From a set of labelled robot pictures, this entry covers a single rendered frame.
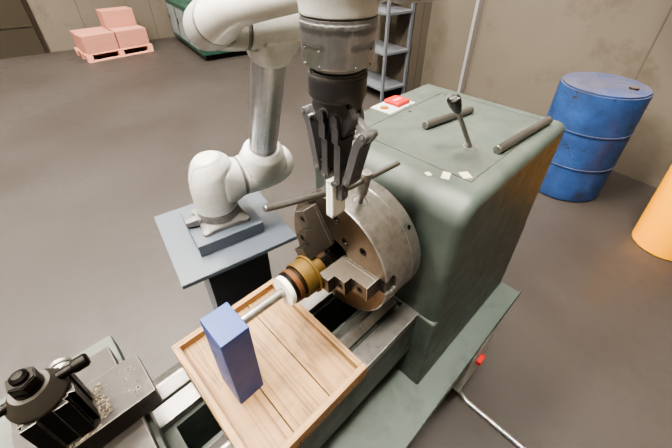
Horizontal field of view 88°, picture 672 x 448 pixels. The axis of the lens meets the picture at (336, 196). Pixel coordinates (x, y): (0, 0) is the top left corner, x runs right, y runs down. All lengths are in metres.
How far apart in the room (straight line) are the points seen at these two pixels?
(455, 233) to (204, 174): 0.85
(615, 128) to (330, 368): 2.62
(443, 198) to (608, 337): 1.78
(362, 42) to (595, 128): 2.70
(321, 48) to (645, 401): 2.16
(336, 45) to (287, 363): 0.72
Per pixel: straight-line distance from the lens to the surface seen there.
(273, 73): 1.04
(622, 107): 3.02
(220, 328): 0.72
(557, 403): 2.09
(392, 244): 0.75
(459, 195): 0.78
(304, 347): 0.93
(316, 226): 0.79
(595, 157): 3.15
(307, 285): 0.77
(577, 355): 2.28
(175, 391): 1.00
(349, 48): 0.41
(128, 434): 0.85
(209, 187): 1.29
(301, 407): 0.87
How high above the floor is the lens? 1.69
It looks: 37 degrees down
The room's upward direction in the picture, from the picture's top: straight up
